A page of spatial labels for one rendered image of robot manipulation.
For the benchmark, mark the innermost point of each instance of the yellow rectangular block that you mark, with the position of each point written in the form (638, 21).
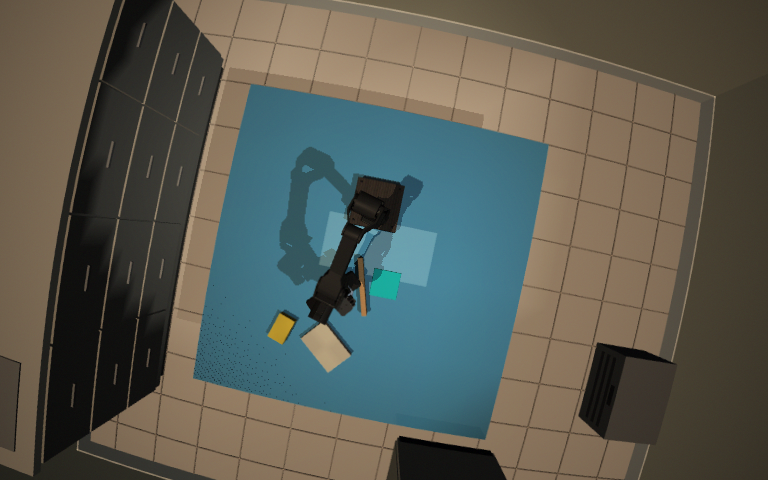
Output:
(281, 328)

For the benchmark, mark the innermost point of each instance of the orange wooden bar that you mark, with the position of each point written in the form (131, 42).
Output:
(362, 287)

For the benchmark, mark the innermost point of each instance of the beige rectangular box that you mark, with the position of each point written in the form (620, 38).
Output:
(326, 346)

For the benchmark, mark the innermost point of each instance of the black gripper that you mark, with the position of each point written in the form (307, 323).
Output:
(352, 282)

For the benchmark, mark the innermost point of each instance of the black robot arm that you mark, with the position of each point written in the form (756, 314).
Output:
(330, 286)

